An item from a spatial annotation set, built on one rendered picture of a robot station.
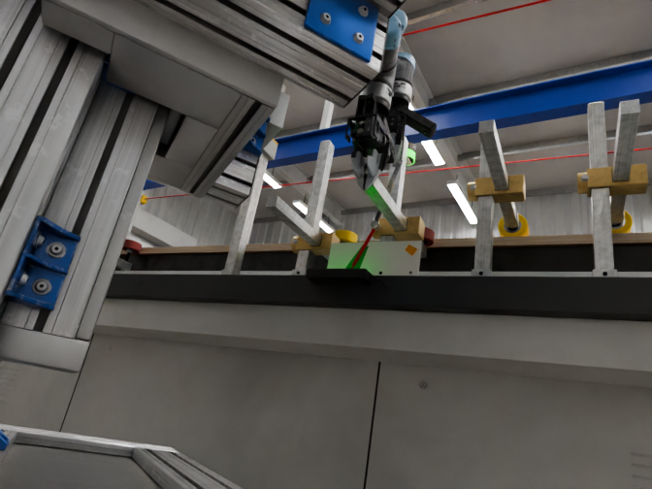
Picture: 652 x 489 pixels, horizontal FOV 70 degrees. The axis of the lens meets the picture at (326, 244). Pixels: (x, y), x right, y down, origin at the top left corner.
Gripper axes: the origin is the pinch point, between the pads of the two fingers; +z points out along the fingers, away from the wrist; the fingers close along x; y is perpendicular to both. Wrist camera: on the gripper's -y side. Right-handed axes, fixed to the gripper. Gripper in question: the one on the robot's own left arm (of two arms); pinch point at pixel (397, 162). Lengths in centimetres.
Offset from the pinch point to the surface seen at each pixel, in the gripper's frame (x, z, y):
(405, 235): -5.2, 18.8, -4.4
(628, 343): 10, 43, -50
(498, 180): 7.8, 7.7, -24.7
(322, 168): -15.1, -5.0, 23.1
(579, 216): -665, -338, -297
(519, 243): -15.5, 12.8, -35.8
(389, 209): 7.2, 17.8, 0.0
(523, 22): -317, -399, -111
